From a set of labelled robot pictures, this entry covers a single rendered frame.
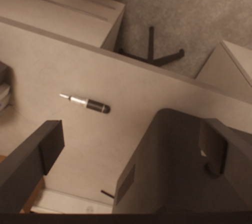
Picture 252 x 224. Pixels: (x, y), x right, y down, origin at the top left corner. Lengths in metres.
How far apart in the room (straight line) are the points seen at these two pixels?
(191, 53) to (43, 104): 1.11
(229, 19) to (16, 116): 1.28
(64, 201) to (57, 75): 0.73
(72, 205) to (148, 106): 0.73
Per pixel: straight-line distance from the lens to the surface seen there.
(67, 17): 0.73
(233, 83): 0.95
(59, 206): 1.08
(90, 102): 0.49
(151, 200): 0.39
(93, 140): 0.64
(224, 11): 1.38
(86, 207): 1.08
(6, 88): 0.58
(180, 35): 1.37
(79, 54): 0.44
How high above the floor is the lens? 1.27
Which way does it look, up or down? 51 degrees down
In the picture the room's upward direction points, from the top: 169 degrees counter-clockwise
